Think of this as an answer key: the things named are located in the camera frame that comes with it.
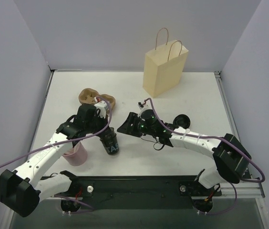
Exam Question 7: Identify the dark plastic cup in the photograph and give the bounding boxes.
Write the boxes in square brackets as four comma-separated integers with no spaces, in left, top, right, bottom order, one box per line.
[98,127,119,156]

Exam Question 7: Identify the black cup lid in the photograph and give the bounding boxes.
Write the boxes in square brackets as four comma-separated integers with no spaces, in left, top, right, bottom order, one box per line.
[173,114,191,129]

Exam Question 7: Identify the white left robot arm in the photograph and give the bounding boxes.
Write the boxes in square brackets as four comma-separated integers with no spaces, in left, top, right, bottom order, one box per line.
[0,101,112,217]

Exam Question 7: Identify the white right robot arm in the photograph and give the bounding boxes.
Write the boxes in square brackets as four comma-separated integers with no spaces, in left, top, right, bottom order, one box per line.
[117,109,251,195]

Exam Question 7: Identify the brown cardboard cup carrier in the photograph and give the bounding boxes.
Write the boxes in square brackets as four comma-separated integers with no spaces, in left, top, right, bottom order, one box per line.
[78,88,116,109]

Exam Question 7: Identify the pink straw holder cup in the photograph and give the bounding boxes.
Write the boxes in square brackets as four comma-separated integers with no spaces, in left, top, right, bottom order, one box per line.
[62,142,88,167]

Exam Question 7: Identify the beige paper bag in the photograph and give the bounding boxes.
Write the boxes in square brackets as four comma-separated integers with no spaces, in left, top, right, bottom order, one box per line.
[143,36,189,98]

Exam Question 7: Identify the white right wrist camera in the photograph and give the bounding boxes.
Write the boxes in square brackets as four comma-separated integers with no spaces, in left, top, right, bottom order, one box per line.
[138,101,151,115]

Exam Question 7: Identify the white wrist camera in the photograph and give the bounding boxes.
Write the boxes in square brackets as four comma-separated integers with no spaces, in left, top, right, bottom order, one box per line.
[138,101,151,115]
[94,97,109,117]

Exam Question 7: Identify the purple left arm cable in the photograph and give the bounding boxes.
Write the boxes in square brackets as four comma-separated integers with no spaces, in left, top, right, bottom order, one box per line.
[0,94,112,205]

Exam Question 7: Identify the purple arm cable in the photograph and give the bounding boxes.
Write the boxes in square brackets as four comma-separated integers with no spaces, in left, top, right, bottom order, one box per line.
[0,94,112,205]
[145,98,266,215]

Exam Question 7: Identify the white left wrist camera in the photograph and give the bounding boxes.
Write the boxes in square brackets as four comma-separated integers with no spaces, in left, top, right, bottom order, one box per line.
[94,97,109,117]

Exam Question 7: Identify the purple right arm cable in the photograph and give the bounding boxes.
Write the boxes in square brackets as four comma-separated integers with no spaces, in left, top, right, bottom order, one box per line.
[145,98,266,215]

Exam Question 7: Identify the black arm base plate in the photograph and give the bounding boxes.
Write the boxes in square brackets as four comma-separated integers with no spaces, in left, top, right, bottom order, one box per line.
[59,176,222,211]

